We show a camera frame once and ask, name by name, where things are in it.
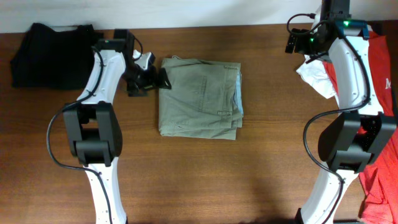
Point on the red t-shirt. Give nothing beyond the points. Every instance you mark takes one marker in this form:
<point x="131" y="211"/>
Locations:
<point x="379" y="180"/>

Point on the black folded garment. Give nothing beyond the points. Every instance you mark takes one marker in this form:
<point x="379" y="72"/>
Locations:
<point x="58" y="60"/>

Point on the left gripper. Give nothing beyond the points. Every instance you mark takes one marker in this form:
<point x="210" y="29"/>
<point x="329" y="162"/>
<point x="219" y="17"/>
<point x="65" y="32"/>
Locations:
<point x="148" y="79"/>

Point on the white garment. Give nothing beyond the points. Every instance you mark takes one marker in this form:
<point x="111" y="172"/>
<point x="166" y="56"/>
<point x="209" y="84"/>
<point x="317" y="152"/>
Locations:
<point x="315" y="75"/>

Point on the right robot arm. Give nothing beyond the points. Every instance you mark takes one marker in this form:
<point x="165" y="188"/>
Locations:
<point x="362" y="129"/>

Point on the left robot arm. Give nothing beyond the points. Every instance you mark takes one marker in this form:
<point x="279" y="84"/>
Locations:
<point x="94" y="134"/>

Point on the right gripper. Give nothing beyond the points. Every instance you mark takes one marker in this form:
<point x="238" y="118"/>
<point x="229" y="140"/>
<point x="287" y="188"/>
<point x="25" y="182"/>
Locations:
<point x="290" y="43"/>

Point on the khaki green shorts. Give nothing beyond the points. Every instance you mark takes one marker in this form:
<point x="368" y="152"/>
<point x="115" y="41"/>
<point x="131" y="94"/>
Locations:
<point x="205" y="100"/>

